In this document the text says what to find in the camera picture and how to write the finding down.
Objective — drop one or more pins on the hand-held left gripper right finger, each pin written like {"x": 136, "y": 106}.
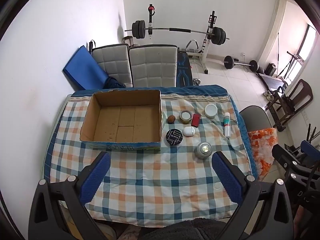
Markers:
{"x": 226, "y": 177}

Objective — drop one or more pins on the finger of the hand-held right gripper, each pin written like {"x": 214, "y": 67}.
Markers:
{"x": 281, "y": 155}

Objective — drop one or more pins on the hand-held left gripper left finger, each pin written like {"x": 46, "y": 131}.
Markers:
{"x": 96, "y": 177}

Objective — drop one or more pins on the silver round push light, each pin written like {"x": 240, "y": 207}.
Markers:
{"x": 203, "y": 150}

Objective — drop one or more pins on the white tube green label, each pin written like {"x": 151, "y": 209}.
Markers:
{"x": 227, "y": 126}

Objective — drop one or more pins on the cardboard box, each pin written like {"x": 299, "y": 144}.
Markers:
{"x": 120, "y": 122}

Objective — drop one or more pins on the red rectangular box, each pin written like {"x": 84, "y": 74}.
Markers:
{"x": 195, "y": 120}

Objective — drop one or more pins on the black round compact case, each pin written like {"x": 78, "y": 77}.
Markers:
{"x": 174, "y": 137}

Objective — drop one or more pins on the white round jar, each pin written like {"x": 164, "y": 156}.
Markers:
{"x": 210, "y": 110}

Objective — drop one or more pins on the orange and white cloth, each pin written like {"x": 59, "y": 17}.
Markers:
{"x": 262, "y": 150}

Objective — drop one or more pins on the blue padded seat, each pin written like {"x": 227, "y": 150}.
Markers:
{"x": 310, "y": 146}

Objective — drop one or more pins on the grey chair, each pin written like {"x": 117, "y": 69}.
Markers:
{"x": 255, "y": 117}

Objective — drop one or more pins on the plaid checkered cloth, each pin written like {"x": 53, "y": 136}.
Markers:
{"x": 150, "y": 175}

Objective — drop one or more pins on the white earbud case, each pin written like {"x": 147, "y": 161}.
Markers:
{"x": 189, "y": 131}

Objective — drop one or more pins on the dark fleece clothing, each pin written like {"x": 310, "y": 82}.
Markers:
{"x": 187, "y": 230}

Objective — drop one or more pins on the dark wooden chair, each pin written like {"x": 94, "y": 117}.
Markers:
{"x": 303, "y": 92}

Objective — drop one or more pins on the brown walnut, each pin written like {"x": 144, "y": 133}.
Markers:
{"x": 171, "y": 119}

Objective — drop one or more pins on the black speaker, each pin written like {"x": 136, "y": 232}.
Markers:
{"x": 270, "y": 69}

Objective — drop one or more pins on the black tripod stand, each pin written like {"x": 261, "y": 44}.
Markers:
{"x": 290, "y": 65}

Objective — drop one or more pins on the dark blue knitted cloth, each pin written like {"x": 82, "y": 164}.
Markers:
{"x": 113, "y": 83}

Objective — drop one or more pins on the small chrome dumbbell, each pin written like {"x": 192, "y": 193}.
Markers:
{"x": 197, "y": 82}

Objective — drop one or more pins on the small barbell with plates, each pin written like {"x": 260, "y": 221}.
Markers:
{"x": 228, "y": 62}

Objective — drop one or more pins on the blue foam mat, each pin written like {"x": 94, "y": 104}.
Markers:
{"x": 82, "y": 67}

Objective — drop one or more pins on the window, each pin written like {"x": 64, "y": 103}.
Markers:
{"x": 308, "y": 42}

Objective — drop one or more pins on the white padded chair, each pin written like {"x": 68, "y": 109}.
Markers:
{"x": 112, "y": 62}
{"x": 152, "y": 65}

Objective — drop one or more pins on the black weight bench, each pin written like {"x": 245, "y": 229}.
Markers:
{"x": 184, "y": 67}

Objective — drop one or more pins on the white barbell rack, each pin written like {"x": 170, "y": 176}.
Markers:
{"x": 211, "y": 35}

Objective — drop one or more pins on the small wooden stool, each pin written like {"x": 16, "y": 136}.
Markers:
{"x": 127, "y": 41}

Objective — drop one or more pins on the barbell with black plates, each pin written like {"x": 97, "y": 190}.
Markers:
{"x": 138, "y": 29}

